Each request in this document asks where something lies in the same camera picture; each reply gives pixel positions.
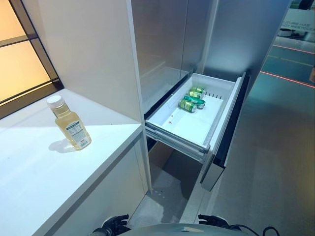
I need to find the white fridge drawer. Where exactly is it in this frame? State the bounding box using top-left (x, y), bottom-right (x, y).
top-left (144, 71), bottom-right (251, 192)

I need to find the stainless steel fridge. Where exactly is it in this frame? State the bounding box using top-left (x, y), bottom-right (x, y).
top-left (129, 0), bottom-right (293, 192)

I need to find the yellow juice bottle white cap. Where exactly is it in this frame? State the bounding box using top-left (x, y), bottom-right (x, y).
top-left (46, 95), bottom-right (92, 150)

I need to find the white counter cabinet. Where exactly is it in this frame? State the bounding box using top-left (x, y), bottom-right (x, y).
top-left (0, 0), bottom-right (151, 236)

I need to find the grey robot torso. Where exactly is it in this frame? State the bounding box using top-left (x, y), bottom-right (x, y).
top-left (124, 223), bottom-right (217, 236)

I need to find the black framed amber window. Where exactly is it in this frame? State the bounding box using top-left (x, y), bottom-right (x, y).
top-left (0, 0), bottom-right (65, 107)

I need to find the white banner with text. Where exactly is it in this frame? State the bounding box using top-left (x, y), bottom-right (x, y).
top-left (278, 0), bottom-right (315, 38)

